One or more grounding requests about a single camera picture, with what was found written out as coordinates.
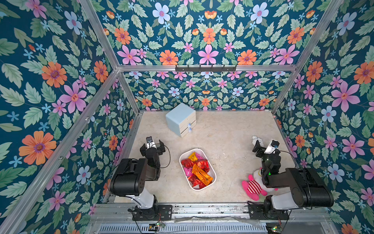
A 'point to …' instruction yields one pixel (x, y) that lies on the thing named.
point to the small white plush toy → (255, 139)
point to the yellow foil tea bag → (193, 157)
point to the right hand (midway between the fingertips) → (266, 142)
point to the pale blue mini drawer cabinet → (182, 120)
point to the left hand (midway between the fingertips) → (152, 141)
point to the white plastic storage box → (200, 156)
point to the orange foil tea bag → (198, 172)
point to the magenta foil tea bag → (188, 171)
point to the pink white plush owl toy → (254, 185)
